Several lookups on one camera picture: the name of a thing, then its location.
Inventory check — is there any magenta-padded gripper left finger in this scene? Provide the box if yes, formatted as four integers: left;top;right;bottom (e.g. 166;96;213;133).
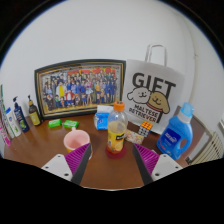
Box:
40;143;92;186

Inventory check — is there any blue detergent bottle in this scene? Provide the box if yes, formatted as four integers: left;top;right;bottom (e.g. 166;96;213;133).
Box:
156;102;195;161

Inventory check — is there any white paper gift bag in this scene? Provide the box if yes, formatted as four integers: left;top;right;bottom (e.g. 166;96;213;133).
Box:
121;44;185;126

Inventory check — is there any blue tissue pack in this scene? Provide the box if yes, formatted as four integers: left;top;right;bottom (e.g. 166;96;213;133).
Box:
93;104;114;131

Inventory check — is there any white radiator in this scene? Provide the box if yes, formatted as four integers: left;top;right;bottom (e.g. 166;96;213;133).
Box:
186;131;224;165

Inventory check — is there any brown yellow-labelled pump bottle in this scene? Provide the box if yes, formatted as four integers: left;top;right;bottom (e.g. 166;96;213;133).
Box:
27;95;42;127

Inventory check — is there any flat round red coaster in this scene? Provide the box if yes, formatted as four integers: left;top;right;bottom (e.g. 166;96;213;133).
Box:
105;145;128;160

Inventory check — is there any orange-capped juice bottle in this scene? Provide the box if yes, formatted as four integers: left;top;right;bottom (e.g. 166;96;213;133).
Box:
106;100;129;155

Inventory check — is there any pink mug with yellow print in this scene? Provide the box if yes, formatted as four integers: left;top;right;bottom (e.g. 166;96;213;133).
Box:
63;127;93;158

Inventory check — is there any white shampoo bottle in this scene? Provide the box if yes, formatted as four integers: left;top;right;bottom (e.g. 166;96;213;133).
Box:
4;106;22;138

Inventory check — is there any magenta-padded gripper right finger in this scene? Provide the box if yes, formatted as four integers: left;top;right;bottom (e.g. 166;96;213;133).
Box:
132;143;184;186

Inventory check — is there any brown wooden side table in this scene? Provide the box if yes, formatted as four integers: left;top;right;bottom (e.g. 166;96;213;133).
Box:
173;105;214;164

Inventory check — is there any black-framed group photo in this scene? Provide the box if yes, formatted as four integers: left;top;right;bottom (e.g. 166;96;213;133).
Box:
34;59;127;120

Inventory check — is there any small floral packet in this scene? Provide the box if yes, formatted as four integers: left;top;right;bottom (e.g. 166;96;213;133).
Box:
124;129;145;145

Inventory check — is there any dark blue pump bottle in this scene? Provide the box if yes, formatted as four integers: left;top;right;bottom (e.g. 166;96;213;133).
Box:
12;96;30;133

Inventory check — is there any white and blue shuttlecock tube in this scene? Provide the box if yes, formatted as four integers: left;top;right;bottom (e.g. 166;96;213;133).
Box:
0;84;16;140

